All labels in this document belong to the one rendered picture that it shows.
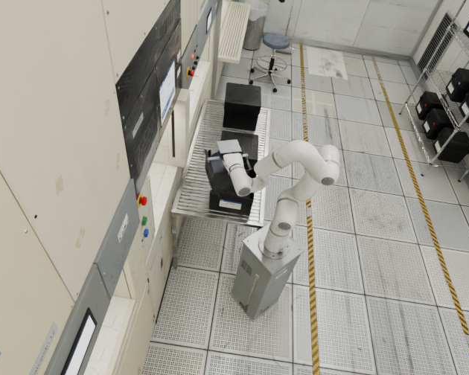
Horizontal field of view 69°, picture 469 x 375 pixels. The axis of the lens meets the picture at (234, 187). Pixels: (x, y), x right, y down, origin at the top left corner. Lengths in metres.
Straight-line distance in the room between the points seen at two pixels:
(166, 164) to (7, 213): 1.71
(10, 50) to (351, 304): 2.78
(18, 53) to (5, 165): 0.18
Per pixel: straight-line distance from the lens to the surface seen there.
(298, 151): 1.52
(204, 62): 3.47
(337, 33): 6.27
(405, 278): 3.37
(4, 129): 0.67
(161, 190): 2.20
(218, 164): 2.04
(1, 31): 0.66
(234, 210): 2.21
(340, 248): 3.26
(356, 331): 2.95
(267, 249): 2.10
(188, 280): 2.82
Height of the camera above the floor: 2.53
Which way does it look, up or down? 48 degrees down
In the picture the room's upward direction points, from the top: 10 degrees clockwise
